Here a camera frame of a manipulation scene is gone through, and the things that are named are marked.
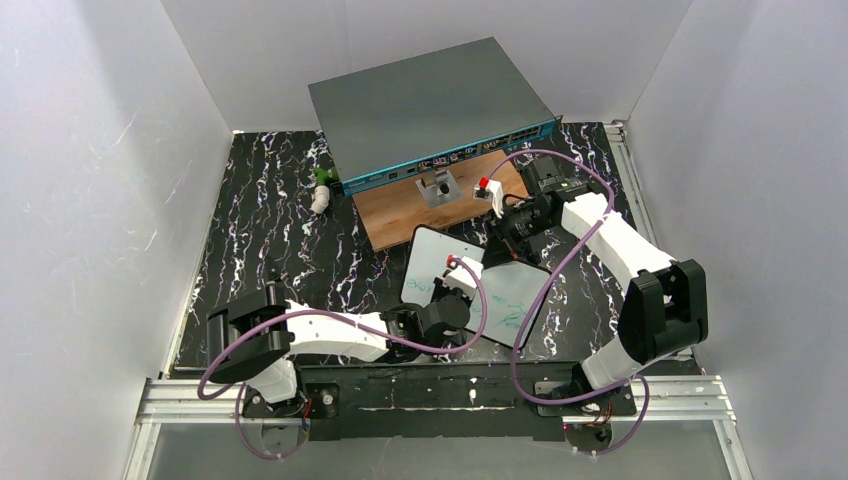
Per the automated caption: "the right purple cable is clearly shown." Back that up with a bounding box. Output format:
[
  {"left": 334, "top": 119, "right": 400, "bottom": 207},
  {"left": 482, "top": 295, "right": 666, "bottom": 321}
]
[{"left": 486, "top": 148, "right": 652, "bottom": 458}]

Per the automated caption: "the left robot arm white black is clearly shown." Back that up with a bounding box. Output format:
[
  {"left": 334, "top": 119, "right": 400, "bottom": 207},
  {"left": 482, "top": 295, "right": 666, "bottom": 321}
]
[{"left": 201, "top": 280, "right": 477, "bottom": 404}]

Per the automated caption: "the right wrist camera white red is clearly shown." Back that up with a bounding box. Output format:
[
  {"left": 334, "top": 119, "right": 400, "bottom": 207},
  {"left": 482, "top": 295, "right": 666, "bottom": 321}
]
[{"left": 473, "top": 177, "right": 505, "bottom": 219}]

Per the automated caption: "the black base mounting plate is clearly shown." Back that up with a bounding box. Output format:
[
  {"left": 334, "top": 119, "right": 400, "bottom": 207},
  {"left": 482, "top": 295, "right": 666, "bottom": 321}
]
[{"left": 241, "top": 361, "right": 636, "bottom": 441}]

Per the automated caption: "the green white plastic toy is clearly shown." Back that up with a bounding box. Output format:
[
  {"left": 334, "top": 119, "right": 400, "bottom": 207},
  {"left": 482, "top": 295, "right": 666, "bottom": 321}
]
[{"left": 310, "top": 167, "right": 338, "bottom": 215}]

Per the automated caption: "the silver metal bracket mount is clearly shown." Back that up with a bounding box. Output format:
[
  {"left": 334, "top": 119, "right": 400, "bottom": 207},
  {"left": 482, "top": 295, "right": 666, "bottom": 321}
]
[{"left": 415, "top": 168, "right": 463, "bottom": 208}]

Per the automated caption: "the wooden board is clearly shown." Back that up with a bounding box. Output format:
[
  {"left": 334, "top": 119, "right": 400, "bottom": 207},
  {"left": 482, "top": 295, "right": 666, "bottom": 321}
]
[{"left": 353, "top": 151, "right": 506, "bottom": 251}]

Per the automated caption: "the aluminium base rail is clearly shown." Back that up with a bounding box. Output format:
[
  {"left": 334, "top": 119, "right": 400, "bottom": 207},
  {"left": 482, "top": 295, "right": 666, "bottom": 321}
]
[{"left": 134, "top": 375, "right": 753, "bottom": 479}]

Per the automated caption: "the small whiteboard black frame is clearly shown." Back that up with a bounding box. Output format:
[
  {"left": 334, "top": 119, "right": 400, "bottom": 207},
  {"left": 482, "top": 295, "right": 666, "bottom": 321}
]
[{"left": 400, "top": 226, "right": 550, "bottom": 346}]

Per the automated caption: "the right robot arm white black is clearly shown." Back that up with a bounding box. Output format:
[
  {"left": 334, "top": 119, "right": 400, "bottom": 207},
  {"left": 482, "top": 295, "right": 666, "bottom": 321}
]
[{"left": 474, "top": 149, "right": 709, "bottom": 406}]

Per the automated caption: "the grey teal network switch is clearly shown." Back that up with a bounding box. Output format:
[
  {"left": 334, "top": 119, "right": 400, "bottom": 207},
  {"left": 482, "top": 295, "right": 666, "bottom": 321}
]
[{"left": 308, "top": 37, "right": 561, "bottom": 196}]

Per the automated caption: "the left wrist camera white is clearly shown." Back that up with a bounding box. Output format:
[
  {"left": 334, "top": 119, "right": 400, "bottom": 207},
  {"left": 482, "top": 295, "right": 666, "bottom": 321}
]
[{"left": 442, "top": 255, "right": 483, "bottom": 301}]

